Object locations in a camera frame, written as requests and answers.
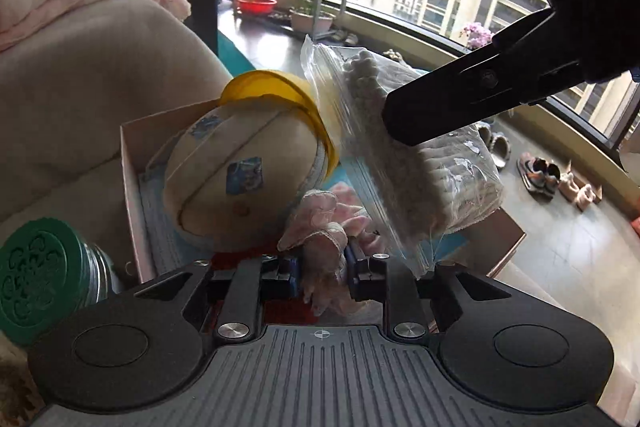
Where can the teal floor mat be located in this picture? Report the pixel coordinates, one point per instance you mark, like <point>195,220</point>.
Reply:
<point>232,54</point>

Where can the glass jar green lid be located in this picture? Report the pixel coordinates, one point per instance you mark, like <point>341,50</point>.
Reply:
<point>35,277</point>

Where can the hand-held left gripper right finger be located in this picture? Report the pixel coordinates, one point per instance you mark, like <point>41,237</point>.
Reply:
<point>356,273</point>

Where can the yellow plastic toy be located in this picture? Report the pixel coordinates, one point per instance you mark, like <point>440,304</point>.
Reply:
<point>270,84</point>

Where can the small beige slippers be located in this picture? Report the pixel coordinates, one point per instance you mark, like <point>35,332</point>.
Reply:
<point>346,38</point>

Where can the red basin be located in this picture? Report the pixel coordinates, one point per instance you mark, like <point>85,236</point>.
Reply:
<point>256,6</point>

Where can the beige sofa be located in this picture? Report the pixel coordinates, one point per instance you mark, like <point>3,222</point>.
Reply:
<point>100,82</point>

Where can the grey plush slippers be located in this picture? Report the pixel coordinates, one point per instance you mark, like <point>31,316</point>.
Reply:
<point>495,146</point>

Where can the beige cap with yellow brim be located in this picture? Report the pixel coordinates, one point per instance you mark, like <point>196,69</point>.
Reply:
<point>235,157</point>

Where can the purple flowering plant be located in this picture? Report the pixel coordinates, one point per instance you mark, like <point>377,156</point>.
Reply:
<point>476,34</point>

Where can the pink cardboard box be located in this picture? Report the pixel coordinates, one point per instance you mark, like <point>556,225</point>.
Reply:
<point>131,179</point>

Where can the white rectangular plant pot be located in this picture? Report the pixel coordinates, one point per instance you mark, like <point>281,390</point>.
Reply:
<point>311,22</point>

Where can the pink shoes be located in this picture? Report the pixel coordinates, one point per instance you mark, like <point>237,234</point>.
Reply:
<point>580,192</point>

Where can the grey orange sneakers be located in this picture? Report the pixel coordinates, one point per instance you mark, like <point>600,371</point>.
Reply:
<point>537,174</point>

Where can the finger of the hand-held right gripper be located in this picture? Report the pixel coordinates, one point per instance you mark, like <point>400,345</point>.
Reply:
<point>450,102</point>

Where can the bag of cotton swabs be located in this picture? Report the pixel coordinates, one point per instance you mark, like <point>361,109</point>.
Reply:
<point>425,187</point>

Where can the pale pink knit glove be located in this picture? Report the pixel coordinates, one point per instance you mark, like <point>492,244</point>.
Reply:
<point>320,227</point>

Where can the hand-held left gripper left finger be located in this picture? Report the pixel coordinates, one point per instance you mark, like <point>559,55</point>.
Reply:
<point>290,271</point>

